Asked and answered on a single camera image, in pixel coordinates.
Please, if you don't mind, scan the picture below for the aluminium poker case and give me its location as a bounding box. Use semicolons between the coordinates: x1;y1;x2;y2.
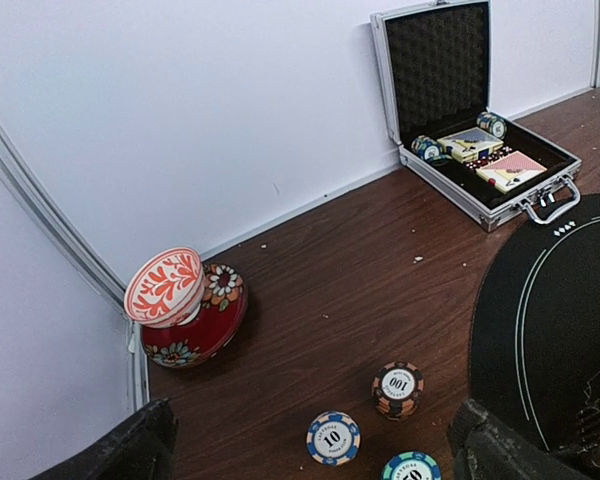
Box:
371;1;581;232

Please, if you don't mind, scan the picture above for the right chip stack in case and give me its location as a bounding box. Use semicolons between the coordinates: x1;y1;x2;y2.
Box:
476;111;507;139

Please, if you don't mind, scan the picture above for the orange black 100 chip stack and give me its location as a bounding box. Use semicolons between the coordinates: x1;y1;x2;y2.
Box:
371;361;424;421

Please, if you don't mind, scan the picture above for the chip stack in case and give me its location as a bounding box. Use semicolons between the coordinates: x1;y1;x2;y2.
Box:
411;135;452;167
476;111;507;139

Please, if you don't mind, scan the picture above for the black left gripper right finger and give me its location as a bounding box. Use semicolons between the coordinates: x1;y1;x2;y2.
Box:
447;398;600;480

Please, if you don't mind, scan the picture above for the round black poker mat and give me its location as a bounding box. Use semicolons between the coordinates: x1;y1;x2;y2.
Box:
469;193;600;451

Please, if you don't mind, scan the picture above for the blue white 10 chip stack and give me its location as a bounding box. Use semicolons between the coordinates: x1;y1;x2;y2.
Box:
306;411;361;466

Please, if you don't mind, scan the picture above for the left chip stack in case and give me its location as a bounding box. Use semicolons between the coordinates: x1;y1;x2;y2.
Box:
411;135;452;167

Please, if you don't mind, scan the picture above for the green blue chip stack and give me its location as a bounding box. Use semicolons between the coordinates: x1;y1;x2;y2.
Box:
381;451;442;480

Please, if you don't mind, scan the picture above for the blue card box in case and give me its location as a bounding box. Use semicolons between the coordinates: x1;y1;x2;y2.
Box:
437;127;504;163

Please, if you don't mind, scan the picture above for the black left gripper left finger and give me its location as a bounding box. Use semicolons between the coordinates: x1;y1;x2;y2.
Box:
36;398;178;480

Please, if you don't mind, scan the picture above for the red card box in case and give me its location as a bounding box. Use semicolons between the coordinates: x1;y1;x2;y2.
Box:
476;151;547;193

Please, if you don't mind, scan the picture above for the red floral plate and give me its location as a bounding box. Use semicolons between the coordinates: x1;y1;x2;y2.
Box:
141;263;248;369

